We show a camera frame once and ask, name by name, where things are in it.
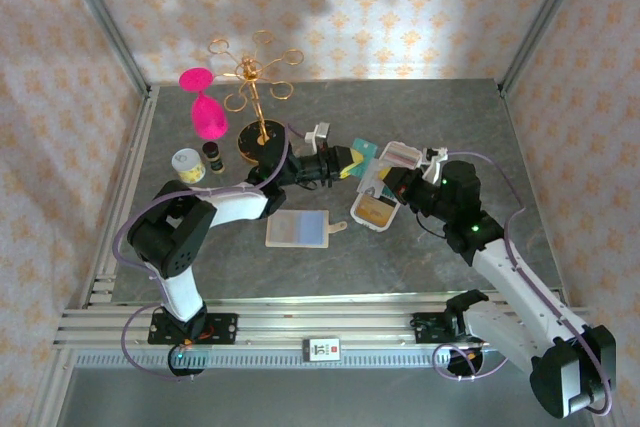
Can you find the pink wine glass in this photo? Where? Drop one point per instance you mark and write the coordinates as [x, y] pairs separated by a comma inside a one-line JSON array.
[[207, 117]]

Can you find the teal card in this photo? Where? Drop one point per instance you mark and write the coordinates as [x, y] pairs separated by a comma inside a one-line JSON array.
[[364, 148], [386, 192]]

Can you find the white label tag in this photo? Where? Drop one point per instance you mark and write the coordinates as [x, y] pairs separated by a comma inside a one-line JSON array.
[[321, 349]]

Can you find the aluminium table side rail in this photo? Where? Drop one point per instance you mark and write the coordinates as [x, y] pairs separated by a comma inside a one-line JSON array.
[[127, 182]]

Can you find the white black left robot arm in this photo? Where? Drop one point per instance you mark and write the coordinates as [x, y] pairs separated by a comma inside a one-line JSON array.
[[235, 207]]

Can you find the white grey card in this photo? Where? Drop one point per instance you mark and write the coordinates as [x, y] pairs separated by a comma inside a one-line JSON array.
[[372, 179]]

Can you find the blue wooden cutting board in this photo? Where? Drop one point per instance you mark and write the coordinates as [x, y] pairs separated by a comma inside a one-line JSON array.
[[300, 229]]

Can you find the white rectangular tray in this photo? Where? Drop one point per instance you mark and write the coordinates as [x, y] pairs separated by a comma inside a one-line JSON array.
[[400, 154]]

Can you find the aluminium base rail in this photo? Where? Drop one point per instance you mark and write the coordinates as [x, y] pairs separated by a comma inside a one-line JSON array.
[[325, 319]]

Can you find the gold glass rack stand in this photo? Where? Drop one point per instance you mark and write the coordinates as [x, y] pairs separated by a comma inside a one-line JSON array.
[[252, 139]]

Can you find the gold card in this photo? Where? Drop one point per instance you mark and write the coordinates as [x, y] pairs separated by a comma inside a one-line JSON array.
[[372, 211]]

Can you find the small dark bottle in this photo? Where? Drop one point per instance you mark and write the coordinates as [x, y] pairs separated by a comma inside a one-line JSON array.
[[215, 159]]

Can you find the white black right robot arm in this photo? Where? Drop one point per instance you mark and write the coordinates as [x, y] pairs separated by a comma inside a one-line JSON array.
[[520, 287]]

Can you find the aluminium frame post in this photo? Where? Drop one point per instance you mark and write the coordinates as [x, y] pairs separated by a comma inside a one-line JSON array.
[[104, 17], [543, 17]]

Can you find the yellow card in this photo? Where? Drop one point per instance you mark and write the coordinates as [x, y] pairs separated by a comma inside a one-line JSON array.
[[354, 169]]

